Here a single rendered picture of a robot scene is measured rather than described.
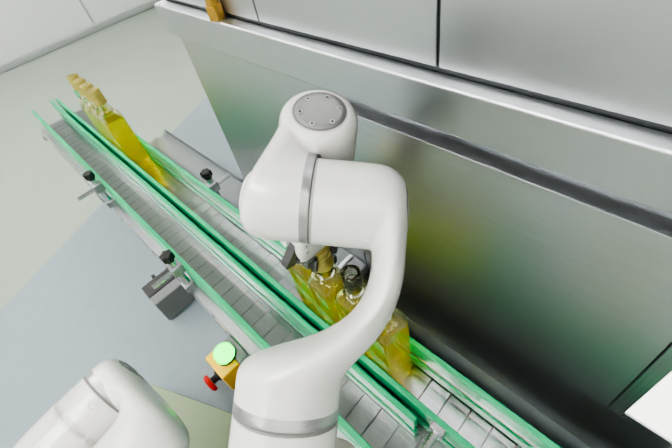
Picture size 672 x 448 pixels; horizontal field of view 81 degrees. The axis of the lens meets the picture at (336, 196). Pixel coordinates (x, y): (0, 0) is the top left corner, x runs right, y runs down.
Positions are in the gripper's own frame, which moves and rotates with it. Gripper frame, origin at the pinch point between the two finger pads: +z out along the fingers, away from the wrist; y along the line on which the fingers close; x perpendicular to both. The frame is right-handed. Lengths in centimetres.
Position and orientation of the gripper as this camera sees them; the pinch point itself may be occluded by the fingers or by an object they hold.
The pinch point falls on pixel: (319, 250)
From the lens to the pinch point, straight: 60.2
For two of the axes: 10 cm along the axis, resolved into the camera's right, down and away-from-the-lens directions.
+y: -6.8, 5.9, -4.3
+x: 7.3, 5.8, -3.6
